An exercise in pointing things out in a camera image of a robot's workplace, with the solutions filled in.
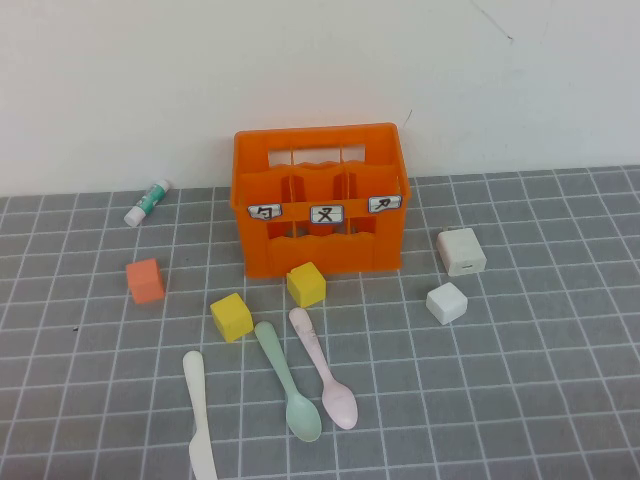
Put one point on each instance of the pink plastic spoon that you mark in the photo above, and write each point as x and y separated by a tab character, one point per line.
340	402

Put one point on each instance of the mint green plastic spoon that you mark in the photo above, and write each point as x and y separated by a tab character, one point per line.
303	415

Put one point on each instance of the cream plastic knife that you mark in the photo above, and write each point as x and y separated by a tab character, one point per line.
196	390

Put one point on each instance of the orange plastic cutlery holder crate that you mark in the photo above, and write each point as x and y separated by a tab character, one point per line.
320	255

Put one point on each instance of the paper label with fork character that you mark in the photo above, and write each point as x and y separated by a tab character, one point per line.
326	214

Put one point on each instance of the yellow cube block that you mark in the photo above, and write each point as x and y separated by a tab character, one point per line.
306	285
231	317

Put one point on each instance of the paper label with spoon character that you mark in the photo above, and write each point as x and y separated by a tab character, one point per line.
265	212

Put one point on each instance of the paper label with knife character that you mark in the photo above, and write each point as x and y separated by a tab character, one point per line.
385	203

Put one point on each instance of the white cube block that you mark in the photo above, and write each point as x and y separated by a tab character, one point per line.
446	302

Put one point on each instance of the white green glue stick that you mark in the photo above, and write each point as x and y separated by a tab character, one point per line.
147	202

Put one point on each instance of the orange cube block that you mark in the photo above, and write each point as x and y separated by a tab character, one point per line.
146	282

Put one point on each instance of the grey grid tablecloth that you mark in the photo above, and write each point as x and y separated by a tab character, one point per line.
450	400

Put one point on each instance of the white USB wall charger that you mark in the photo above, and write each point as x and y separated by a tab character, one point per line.
461	252

